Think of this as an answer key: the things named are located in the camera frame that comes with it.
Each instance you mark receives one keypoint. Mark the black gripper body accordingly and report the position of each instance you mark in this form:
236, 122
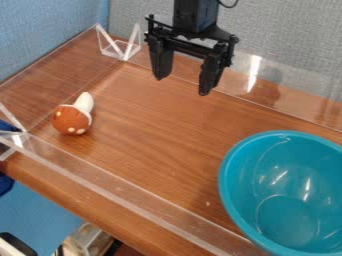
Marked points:
191, 40

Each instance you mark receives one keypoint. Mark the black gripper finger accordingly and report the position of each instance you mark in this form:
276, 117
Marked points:
160, 56
212, 68

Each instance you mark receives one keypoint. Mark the brown toy mushroom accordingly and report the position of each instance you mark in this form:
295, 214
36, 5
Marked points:
72, 119

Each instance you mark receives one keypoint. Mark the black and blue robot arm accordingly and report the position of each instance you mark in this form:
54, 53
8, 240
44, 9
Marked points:
197, 11

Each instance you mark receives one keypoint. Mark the blue plastic bowl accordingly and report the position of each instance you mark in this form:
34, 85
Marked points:
280, 189

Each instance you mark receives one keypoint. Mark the clear acrylic back barrier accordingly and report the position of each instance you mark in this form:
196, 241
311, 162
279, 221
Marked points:
249, 96

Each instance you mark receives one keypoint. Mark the clear acrylic barrier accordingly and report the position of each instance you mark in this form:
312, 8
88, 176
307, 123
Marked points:
249, 96
147, 222

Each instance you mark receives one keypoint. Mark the clear acrylic front barrier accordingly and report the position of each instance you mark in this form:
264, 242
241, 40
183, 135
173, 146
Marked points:
147, 222

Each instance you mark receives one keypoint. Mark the metallic box under table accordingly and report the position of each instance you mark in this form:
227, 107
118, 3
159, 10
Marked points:
86, 241

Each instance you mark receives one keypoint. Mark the black object bottom left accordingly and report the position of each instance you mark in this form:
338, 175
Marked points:
13, 247

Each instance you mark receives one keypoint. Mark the clear acrylic corner bracket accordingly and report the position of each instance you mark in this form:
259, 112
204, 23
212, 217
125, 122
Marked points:
116, 48

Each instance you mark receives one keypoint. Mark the clear acrylic left bracket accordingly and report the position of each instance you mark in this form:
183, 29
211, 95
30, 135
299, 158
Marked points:
12, 134

